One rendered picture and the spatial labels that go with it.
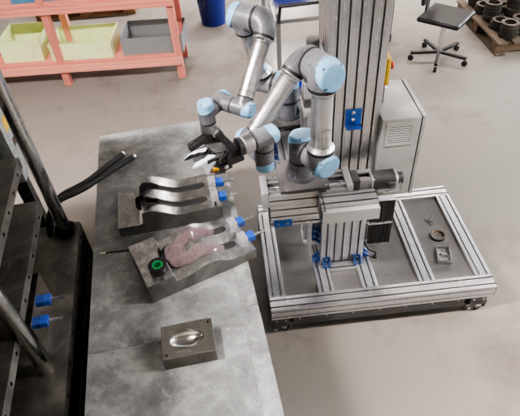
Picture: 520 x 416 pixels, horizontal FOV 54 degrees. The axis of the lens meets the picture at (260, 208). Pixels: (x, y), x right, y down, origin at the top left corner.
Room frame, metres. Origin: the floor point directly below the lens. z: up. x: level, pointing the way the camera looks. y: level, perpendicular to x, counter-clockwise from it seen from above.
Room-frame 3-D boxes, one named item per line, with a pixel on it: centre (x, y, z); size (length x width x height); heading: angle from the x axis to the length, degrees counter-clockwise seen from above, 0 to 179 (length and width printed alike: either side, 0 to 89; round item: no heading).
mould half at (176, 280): (1.54, 0.31, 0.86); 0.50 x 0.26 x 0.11; 115
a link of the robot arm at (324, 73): (1.69, -0.27, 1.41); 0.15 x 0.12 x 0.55; 28
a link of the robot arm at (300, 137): (1.80, -0.21, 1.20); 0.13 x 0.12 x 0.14; 28
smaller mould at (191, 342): (1.09, 0.32, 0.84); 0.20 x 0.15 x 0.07; 98
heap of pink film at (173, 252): (1.55, 0.31, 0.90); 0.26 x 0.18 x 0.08; 115
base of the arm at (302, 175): (1.81, -0.20, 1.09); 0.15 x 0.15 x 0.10
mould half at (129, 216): (1.88, 0.45, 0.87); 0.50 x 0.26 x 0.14; 98
